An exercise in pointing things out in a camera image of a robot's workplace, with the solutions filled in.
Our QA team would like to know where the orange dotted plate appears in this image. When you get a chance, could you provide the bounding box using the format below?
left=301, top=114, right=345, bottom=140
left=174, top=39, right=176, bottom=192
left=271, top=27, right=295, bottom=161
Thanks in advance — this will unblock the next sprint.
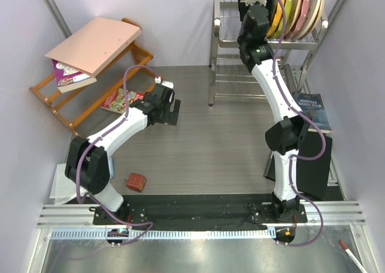
left=266, top=0, right=285, bottom=38

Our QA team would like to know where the green dotted plate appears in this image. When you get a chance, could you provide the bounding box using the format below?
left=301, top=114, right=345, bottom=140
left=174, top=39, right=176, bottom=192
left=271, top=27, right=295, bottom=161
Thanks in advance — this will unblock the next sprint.
left=274, top=0, right=293, bottom=39

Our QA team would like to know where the metal dish rack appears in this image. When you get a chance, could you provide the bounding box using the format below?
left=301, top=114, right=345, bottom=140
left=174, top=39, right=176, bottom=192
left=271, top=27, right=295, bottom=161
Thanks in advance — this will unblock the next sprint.
left=208, top=0, right=328, bottom=106

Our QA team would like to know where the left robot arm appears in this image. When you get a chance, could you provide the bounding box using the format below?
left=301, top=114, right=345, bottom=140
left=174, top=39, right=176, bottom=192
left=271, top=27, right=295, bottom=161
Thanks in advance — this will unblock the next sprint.
left=64, top=81, right=180, bottom=224

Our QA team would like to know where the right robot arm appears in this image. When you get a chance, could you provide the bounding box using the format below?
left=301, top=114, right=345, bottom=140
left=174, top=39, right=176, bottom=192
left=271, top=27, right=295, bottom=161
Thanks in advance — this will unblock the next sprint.
left=237, top=0, right=309, bottom=222

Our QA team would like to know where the wooden rack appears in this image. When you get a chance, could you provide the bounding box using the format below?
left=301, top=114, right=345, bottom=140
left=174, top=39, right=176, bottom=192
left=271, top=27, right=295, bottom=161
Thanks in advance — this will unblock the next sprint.
left=30, top=18, right=153, bottom=136

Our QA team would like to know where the red comic book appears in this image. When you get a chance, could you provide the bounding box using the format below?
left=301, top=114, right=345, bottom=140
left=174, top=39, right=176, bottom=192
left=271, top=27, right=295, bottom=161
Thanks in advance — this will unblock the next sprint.
left=100, top=88, right=144, bottom=114

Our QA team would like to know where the cream floral plate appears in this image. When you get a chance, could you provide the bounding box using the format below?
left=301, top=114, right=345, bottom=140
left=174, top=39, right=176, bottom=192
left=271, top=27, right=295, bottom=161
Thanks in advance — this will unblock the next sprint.
left=285, top=0, right=302, bottom=40

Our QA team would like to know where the pink dotted plate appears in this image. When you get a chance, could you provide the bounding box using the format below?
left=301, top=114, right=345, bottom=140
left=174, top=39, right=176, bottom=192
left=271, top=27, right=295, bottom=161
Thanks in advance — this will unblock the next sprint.
left=289, top=0, right=310, bottom=40

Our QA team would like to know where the cream blue rimmed plate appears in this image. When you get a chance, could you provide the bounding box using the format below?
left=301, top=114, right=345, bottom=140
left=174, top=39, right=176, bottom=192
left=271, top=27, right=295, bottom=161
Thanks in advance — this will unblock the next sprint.
left=297, top=0, right=322, bottom=40

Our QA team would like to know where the brown square block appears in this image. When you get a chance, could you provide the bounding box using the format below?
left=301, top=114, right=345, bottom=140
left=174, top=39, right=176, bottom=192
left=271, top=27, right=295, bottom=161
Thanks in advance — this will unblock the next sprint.
left=126, top=173, right=147, bottom=192

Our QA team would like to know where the pink folder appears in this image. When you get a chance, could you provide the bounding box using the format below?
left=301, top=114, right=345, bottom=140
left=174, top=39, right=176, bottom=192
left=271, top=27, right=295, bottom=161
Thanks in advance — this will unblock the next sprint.
left=45, top=17, right=141, bottom=76

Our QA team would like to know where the purple white book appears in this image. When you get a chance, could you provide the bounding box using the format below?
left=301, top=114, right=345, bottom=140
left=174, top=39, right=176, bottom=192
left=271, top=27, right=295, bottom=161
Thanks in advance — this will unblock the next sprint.
left=52, top=60, right=97, bottom=93

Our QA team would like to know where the dark blue paperback book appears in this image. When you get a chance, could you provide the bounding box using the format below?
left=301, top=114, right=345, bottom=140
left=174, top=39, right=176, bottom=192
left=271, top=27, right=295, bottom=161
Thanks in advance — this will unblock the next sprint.
left=296, top=93, right=331, bottom=134

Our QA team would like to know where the white cloth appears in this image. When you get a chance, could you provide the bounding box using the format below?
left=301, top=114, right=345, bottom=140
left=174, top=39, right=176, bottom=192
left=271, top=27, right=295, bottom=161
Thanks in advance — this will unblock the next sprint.
left=49, top=157, right=116, bottom=206

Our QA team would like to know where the black box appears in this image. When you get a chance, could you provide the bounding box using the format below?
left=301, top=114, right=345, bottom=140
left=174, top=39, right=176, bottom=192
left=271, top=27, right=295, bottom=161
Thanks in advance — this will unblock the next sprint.
left=263, top=133, right=333, bottom=200

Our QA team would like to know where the red white marker pen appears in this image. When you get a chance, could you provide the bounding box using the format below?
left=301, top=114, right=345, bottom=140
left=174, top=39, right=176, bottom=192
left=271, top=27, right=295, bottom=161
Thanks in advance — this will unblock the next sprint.
left=338, top=240, right=368, bottom=273

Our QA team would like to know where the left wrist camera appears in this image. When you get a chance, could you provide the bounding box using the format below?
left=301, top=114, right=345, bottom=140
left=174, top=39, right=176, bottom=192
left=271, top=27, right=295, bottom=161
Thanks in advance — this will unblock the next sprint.
left=154, top=76, right=174, bottom=90

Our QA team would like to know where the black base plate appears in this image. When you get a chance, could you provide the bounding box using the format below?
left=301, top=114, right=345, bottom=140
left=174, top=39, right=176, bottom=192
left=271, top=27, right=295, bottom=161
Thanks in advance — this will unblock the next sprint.
left=92, top=194, right=307, bottom=232

